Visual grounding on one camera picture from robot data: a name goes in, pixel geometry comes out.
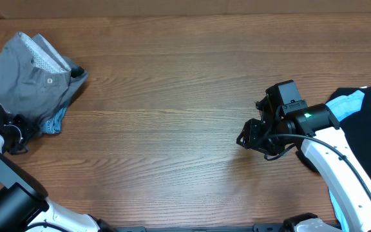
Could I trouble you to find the grey shorts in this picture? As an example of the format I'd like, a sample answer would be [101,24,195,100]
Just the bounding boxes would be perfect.
[0,32,88,132]

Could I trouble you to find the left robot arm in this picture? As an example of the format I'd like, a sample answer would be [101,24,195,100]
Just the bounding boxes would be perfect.
[0,105,113,232]

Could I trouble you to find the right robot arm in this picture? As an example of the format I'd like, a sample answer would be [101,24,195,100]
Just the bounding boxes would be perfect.
[236,80,371,231]

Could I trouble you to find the folded blue jeans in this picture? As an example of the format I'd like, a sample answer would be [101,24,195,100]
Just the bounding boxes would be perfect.
[42,107,67,135]

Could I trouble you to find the light blue shirt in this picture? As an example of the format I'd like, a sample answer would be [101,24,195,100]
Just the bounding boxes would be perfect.
[326,90,365,232]

